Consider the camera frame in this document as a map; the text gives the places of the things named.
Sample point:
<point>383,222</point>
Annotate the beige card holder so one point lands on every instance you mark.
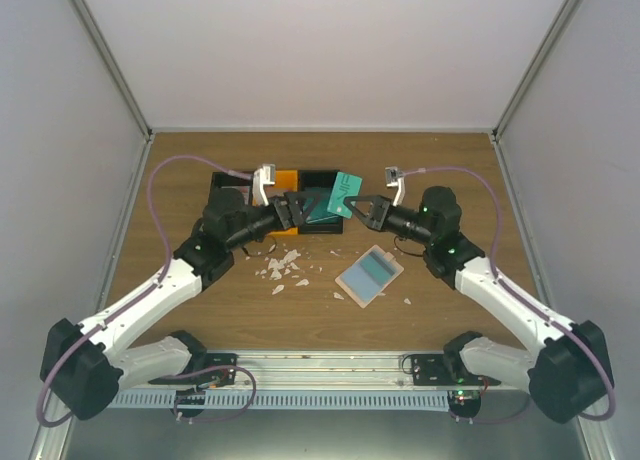
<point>359,286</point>

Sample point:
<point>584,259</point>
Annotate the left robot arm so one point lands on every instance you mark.
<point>85,365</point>

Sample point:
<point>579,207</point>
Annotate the black bin left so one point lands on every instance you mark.
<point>220,180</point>

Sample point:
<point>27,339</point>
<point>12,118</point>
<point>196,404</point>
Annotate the aluminium rail frame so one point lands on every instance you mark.
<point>278,307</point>

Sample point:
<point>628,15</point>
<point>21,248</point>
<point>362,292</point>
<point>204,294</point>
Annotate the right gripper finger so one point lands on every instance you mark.
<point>362,216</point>
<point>355,199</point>

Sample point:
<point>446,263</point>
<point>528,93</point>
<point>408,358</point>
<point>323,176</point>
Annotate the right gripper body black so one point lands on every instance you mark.
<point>380,215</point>

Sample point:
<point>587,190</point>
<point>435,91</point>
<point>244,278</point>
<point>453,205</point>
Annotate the black bin right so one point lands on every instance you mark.
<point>318,178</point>

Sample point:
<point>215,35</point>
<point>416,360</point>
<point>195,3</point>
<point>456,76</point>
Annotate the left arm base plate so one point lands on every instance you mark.
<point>225,375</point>

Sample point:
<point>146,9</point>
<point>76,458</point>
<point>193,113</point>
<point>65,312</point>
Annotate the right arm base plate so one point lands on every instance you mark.
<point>428,369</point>

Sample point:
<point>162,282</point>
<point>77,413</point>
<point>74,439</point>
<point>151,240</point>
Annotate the teal VIP card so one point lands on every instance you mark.
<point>377,268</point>
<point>345,185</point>

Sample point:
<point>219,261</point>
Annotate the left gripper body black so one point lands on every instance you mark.
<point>284,221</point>

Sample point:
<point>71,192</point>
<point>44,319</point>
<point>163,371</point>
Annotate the black bin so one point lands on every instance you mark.
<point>318,178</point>
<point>220,180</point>

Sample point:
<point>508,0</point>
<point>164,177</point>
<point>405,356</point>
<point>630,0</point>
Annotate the grey slotted cable duct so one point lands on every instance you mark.
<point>286,400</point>

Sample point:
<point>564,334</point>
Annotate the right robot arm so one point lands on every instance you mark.
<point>563,366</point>

